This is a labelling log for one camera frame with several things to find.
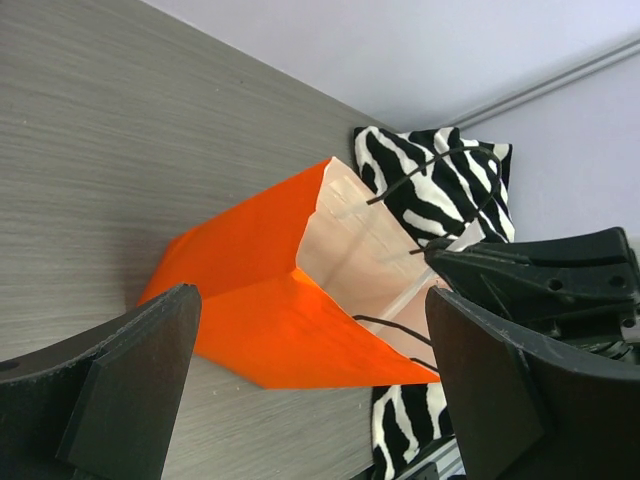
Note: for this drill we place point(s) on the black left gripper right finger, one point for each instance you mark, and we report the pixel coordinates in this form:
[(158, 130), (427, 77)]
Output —
[(525, 406)]

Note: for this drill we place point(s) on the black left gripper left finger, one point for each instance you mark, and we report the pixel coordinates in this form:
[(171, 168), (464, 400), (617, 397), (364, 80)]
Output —
[(101, 404)]

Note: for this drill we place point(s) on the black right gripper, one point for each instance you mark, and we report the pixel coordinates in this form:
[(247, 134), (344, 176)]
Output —
[(582, 290)]

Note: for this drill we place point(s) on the zebra print blanket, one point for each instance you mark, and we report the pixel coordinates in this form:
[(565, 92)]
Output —
[(443, 182)]

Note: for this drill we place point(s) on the orange paper gift bag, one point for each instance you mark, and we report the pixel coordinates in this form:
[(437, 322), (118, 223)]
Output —
[(310, 284)]

